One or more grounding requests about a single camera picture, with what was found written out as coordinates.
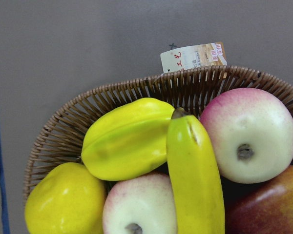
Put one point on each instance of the paper basket tag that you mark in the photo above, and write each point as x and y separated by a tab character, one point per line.
195	56

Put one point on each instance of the brown wicker basket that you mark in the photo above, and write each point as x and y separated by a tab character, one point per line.
60	140

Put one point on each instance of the yellow starfruit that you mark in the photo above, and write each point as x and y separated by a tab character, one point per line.
128	141

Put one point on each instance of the pale apple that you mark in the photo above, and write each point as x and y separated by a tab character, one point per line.
143	205

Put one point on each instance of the pink peach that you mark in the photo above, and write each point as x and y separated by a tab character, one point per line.
252	134

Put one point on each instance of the yellow lemon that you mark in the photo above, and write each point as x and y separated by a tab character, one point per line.
69	200

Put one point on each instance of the orange red mango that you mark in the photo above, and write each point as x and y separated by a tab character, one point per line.
263	208

